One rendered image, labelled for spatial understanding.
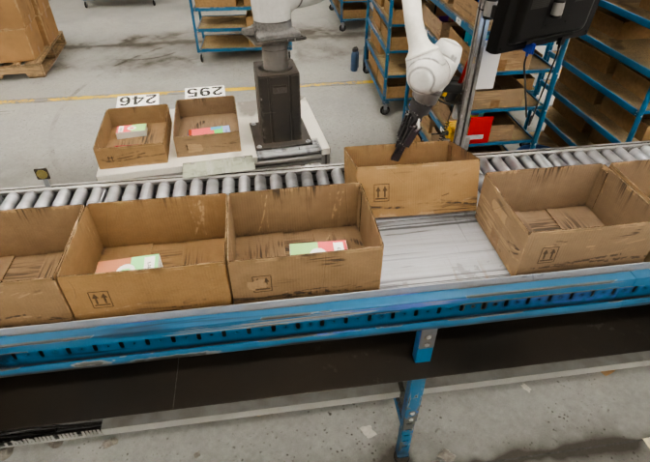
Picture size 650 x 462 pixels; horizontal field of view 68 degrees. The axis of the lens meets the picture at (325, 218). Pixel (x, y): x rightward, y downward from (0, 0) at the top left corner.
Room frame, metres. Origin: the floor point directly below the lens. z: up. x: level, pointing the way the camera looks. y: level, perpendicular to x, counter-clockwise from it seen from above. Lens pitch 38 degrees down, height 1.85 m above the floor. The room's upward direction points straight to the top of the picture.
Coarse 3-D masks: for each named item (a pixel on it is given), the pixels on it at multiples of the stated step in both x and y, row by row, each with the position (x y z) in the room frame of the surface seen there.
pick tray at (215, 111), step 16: (224, 96) 2.24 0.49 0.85; (176, 112) 2.09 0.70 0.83; (192, 112) 2.20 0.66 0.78; (208, 112) 2.22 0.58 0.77; (224, 112) 2.23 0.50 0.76; (176, 128) 1.98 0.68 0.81; (192, 128) 2.08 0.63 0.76; (176, 144) 1.82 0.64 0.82; (192, 144) 1.83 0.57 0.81; (208, 144) 1.85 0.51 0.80; (224, 144) 1.86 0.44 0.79; (240, 144) 1.88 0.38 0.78
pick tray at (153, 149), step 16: (112, 112) 2.10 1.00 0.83; (128, 112) 2.11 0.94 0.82; (144, 112) 2.13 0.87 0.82; (160, 112) 2.14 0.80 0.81; (112, 128) 2.08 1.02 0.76; (160, 128) 2.08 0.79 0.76; (96, 144) 1.78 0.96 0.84; (112, 144) 1.92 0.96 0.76; (128, 144) 1.92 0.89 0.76; (144, 144) 1.76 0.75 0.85; (160, 144) 1.78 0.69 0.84; (112, 160) 1.73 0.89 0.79; (128, 160) 1.75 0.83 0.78; (144, 160) 1.76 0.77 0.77; (160, 160) 1.77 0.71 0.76
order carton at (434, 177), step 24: (384, 144) 1.53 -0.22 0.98; (432, 144) 1.55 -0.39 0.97; (456, 144) 1.49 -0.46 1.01; (360, 168) 1.24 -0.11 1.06; (384, 168) 1.25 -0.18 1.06; (408, 168) 1.25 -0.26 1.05; (432, 168) 1.26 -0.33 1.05; (456, 168) 1.27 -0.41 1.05; (384, 192) 1.22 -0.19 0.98; (408, 192) 1.23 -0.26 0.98; (432, 192) 1.24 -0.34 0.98; (456, 192) 1.24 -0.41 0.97; (384, 216) 1.20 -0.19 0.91
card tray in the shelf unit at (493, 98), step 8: (456, 72) 2.72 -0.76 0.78; (496, 80) 2.65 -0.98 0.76; (504, 80) 2.57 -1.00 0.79; (512, 80) 2.49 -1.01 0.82; (496, 88) 2.57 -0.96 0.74; (504, 88) 2.55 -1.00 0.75; (512, 88) 2.47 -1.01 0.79; (520, 88) 2.35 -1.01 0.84; (480, 96) 2.32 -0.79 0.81; (488, 96) 2.32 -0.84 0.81; (496, 96) 2.33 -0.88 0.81; (504, 96) 2.34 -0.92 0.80; (512, 96) 2.34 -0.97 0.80; (520, 96) 2.35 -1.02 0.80; (472, 104) 2.31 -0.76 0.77; (480, 104) 2.32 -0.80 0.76; (488, 104) 2.33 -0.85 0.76; (496, 104) 2.33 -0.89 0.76; (504, 104) 2.34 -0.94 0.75; (512, 104) 2.35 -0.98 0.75; (520, 104) 2.36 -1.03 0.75
